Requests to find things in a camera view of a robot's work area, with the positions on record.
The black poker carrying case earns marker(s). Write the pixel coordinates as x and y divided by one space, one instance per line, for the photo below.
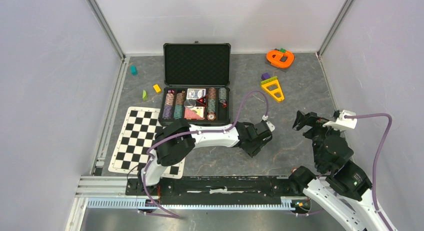
197 66

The red white poker chip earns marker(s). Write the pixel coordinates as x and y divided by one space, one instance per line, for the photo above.
211 116

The clear round disc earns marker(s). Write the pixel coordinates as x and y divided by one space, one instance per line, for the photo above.
189 103

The green half-round block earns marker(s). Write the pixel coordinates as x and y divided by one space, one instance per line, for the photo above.
144 95

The red playing card deck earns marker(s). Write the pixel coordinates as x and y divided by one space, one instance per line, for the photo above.
194 113

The teal poker chip roll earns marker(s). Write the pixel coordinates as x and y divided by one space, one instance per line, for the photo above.
178 111

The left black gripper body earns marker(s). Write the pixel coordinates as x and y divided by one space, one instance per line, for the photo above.
252 149

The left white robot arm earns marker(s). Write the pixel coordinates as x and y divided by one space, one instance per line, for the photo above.
177 140

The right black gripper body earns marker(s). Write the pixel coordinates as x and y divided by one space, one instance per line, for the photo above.
316 133

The grey green chip roll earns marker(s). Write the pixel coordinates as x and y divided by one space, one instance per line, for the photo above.
222 95

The pink brown chip roll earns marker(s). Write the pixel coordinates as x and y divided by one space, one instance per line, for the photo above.
169 99

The yellow triangle toy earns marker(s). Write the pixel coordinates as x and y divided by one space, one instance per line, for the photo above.
273 88

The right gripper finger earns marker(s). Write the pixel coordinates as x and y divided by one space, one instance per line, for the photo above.
300 121
312 119

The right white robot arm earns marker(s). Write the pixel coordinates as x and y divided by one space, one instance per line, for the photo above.
351 197

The orange toy track piece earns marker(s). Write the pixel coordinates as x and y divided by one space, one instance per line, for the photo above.
280 58

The teal toy block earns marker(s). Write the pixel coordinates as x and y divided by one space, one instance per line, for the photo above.
133 70

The brown 100 chip roll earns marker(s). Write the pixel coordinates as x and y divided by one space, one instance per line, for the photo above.
180 98

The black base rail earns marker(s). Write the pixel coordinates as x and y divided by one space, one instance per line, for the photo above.
219 191

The yellow toy block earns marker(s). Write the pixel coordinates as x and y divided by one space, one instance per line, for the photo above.
157 88

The purple toy block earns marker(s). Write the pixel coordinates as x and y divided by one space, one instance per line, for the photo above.
265 76

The blue playing card deck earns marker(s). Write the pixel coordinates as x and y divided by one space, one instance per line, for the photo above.
195 93

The purple poker chip roll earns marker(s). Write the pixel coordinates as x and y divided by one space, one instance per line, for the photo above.
167 113

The black white chessboard mat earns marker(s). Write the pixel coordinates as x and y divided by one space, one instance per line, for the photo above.
136 136

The brown poker chip roll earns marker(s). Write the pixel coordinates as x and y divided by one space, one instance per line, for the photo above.
212 93

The green blue chip roll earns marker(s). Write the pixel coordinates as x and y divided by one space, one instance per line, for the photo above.
211 106

